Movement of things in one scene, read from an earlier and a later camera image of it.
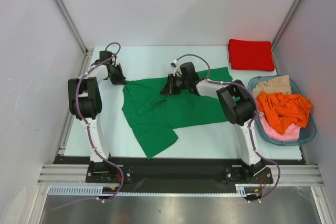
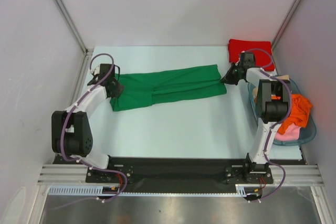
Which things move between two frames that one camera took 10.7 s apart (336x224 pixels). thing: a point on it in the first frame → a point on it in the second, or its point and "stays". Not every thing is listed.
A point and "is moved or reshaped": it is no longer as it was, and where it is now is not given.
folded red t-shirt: x=251 y=55 stays
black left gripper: x=120 y=80 → x=118 y=90
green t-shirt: x=152 y=116 is moved or reshaped
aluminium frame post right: x=292 y=8 stays
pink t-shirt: x=292 y=133 stays
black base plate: x=178 y=170 stays
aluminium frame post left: x=60 y=3 stays
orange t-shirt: x=283 y=110 stays
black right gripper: x=170 y=88 → x=228 y=78
